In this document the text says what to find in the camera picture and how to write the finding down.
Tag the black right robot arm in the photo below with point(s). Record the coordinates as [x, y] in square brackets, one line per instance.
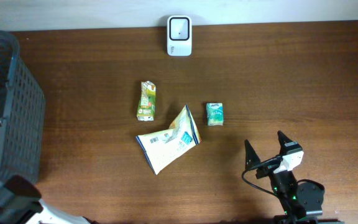
[301, 200]

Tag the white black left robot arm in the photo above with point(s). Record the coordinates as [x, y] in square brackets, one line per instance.
[22, 203]

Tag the dark grey plastic basket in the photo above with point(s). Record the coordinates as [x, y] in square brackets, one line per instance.
[22, 111]

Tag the small green tissue pack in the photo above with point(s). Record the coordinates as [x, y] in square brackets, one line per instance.
[215, 114]

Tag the white barcode scanner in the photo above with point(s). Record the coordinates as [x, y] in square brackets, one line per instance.
[179, 36]

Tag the green white juice carton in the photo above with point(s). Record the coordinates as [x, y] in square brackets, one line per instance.
[146, 106]

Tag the yellow white snack bag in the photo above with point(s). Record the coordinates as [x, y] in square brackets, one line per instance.
[162, 147]

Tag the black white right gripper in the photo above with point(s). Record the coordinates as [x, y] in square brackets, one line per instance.
[252, 158]

